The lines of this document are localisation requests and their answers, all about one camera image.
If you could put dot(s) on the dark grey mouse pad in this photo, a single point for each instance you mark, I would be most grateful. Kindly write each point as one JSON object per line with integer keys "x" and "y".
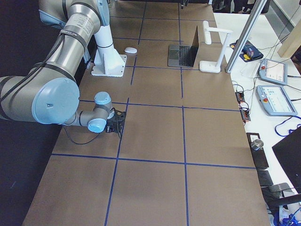
{"x": 115, "y": 130}

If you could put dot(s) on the silver metal cylinder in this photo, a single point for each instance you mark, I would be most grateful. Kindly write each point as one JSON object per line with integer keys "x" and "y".
{"x": 257, "y": 144}

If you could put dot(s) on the dark grey laptop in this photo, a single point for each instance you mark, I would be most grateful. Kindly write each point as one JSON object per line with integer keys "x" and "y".
{"x": 183, "y": 55}

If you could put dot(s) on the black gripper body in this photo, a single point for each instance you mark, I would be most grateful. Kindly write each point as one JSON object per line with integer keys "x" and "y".
{"x": 111, "y": 123}

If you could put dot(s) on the near teach pendant tablet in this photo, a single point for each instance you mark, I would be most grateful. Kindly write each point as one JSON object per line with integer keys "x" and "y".
{"x": 275, "y": 100}

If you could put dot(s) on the white pedestal column mount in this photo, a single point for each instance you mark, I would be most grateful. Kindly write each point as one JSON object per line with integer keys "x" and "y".
{"x": 108, "y": 62}

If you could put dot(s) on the space themed blue booklet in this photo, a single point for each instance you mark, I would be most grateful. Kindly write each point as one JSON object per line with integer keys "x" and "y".
{"x": 250, "y": 53}

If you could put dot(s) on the far teach pendant tablet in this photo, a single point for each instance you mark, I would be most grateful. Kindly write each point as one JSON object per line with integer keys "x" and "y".
{"x": 273, "y": 71}

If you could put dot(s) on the aluminium frame post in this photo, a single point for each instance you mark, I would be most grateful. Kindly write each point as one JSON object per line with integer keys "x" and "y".
{"x": 256, "y": 11}

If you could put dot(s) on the teach pendant tablet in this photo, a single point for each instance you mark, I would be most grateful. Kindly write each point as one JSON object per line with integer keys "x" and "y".
{"x": 275, "y": 100}
{"x": 273, "y": 71}

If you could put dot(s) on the white computer mouse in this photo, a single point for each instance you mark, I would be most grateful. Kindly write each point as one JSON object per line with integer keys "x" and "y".
{"x": 130, "y": 50}

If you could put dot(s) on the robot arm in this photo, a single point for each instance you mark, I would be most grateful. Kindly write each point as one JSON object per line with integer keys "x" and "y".
{"x": 49, "y": 93}

